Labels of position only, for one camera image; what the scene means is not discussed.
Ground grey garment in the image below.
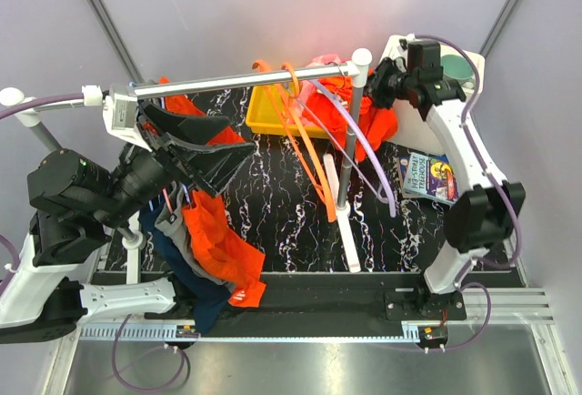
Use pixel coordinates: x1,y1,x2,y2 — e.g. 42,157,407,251
155,205,236,294

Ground black marble table mat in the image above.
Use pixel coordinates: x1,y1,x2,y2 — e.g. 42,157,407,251
99,80,519,274

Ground pink clothes hanger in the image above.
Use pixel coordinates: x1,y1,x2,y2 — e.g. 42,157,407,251
163,182,190,213

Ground pink patterned shorts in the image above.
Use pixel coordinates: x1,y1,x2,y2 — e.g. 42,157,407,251
293,53,345,116

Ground treehouse children's book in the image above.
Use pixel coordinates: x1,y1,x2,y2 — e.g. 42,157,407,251
396,152,458,206

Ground orange drawstring shorts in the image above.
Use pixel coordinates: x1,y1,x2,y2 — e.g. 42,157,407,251
304,75,399,163

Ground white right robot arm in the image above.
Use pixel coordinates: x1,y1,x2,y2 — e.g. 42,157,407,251
365,57,526,319

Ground lilac wire clothes hanger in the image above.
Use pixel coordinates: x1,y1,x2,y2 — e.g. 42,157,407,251
307,78,396,218

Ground orange garment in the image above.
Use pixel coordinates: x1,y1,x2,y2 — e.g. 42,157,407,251
158,76,267,309

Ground silver clothes rack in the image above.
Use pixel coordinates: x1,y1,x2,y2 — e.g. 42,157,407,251
0,47,374,283

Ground white storage box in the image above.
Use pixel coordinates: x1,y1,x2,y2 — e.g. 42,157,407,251
380,35,486,156

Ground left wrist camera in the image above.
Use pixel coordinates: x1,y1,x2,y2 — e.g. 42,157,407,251
82,84,151,151

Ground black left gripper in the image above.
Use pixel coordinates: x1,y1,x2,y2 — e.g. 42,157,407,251
95,100,260,228

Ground teal ceramic cup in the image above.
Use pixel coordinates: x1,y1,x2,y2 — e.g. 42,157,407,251
441,54,475,86

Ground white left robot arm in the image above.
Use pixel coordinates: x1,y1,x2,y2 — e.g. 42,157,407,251
1,100,254,344

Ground yellow plastic crate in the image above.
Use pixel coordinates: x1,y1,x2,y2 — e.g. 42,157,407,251
245,85,347,139

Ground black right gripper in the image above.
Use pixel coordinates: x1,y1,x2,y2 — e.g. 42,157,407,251
347,57,416,111

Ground navy blue garment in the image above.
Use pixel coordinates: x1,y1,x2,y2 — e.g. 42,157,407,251
138,198,230,335

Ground orange clothes hanger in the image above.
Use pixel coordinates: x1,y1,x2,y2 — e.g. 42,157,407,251
269,63,336,223

